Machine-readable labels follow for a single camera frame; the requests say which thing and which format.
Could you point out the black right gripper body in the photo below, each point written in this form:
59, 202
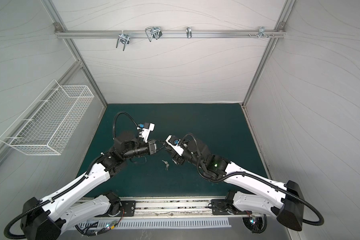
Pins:
174, 152

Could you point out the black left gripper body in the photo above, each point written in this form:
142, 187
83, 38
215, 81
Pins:
151, 147

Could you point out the silver key pair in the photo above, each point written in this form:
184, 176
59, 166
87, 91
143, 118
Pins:
166, 164

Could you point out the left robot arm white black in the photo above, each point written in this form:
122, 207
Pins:
49, 217

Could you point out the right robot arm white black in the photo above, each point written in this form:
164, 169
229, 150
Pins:
285, 201

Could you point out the metal U hook left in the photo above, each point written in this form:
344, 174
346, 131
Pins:
123, 40

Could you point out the metal u hook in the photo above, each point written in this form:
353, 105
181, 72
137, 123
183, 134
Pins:
123, 40
153, 33

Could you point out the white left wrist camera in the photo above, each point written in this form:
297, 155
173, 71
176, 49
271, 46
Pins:
144, 130

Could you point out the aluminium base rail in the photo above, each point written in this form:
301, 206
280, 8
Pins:
143, 208

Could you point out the white slotted cable duct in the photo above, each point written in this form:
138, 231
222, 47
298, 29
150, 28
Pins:
185, 223

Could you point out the white wire basket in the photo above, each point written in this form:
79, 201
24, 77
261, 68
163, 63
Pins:
45, 127

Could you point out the aluminium wall rail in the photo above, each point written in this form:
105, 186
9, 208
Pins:
167, 34

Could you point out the metal hook bracket right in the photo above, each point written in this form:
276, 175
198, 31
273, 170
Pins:
261, 34

